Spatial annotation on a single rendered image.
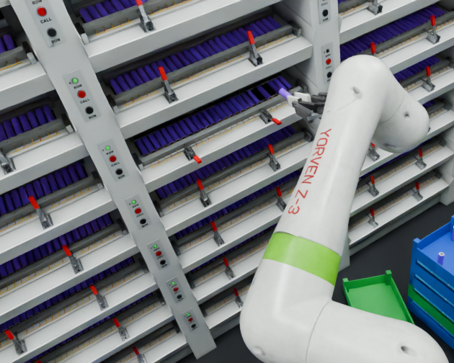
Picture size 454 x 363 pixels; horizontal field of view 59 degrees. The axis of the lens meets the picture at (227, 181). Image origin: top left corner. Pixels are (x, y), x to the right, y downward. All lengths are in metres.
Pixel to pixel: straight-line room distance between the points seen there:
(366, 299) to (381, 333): 1.29
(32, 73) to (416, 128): 0.80
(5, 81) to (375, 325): 0.86
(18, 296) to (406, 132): 1.10
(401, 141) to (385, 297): 1.13
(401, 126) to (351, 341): 0.41
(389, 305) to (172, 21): 1.37
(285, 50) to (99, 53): 0.53
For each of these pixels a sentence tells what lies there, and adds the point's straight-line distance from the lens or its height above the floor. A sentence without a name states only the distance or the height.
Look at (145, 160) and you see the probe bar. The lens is 1.17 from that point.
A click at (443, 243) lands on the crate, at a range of 1.64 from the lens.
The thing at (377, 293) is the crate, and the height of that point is 0.00.
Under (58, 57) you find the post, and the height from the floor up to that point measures 1.28.
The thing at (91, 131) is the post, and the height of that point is 1.09.
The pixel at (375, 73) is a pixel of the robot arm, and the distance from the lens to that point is 0.73.
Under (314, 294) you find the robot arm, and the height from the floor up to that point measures 1.04.
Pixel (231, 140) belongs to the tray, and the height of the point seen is 0.89.
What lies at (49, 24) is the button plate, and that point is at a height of 1.35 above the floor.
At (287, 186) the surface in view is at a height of 0.56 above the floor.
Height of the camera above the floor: 1.52
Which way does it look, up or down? 37 degrees down
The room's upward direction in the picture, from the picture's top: 16 degrees counter-clockwise
